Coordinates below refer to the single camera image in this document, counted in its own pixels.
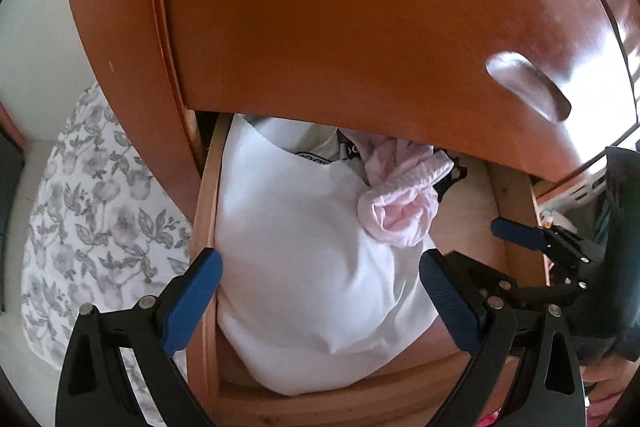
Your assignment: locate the pink sleeve forearm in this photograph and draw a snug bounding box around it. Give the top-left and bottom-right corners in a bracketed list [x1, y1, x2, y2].
[580, 355, 639, 427]

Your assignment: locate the white folded cloth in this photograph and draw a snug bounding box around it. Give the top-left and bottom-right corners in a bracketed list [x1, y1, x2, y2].
[215, 115, 437, 395]

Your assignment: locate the grey floral bed sheet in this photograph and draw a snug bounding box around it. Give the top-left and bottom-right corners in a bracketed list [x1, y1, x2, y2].
[19, 81, 194, 427]

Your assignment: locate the pink rolled garment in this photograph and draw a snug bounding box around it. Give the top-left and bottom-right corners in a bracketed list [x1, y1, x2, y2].
[349, 132, 454, 248]

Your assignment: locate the orange wooden nightstand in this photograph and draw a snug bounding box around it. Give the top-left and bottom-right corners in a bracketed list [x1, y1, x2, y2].
[70, 0, 639, 215]

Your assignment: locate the dark blue cabinet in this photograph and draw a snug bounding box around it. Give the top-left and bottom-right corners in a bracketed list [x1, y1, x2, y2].
[1, 133, 25, 314]

